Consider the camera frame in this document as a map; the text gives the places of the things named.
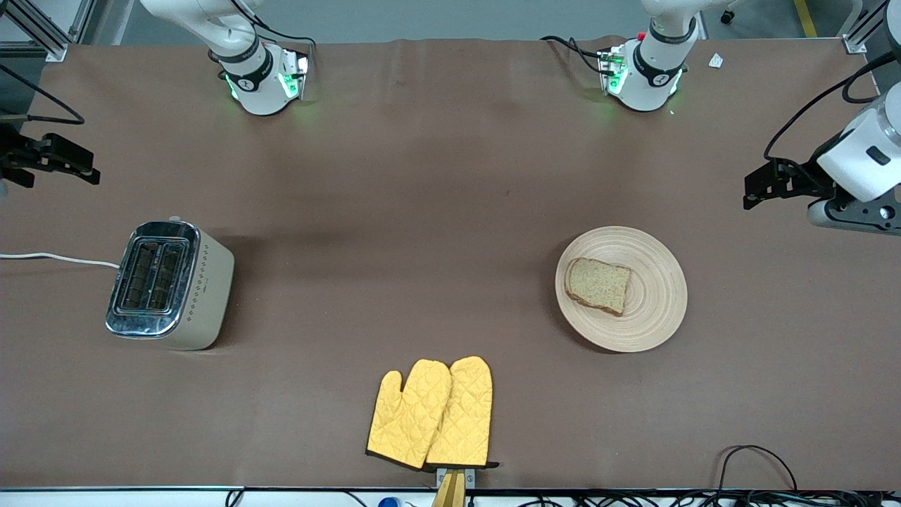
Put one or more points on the beige chrome-topped toaster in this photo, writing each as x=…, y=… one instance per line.
x=204, y=296

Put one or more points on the aluminium frame profile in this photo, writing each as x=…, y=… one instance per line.
x=860, y=32
x=42, y=32

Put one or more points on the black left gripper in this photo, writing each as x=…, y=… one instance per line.
x=802, y=180

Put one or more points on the small metal bracket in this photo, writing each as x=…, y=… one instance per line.
x=470, y=479

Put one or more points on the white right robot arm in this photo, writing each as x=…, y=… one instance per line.
x=257, y=84

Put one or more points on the slice of toast bread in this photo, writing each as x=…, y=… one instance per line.
x=598, y=285

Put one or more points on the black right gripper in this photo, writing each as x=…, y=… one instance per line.
x=15, y=155

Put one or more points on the yellow quilted oven mitt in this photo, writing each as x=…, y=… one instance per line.
x=468, y=415
x=405, y=422

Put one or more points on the brown table cover mat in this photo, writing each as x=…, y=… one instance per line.
x=422, y=176

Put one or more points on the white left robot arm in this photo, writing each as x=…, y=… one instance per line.
x=651, y=81

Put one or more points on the small blue round object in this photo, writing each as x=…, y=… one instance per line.
x=388, y=503

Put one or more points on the round wooden plate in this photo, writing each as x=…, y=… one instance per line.
x=658, y=296

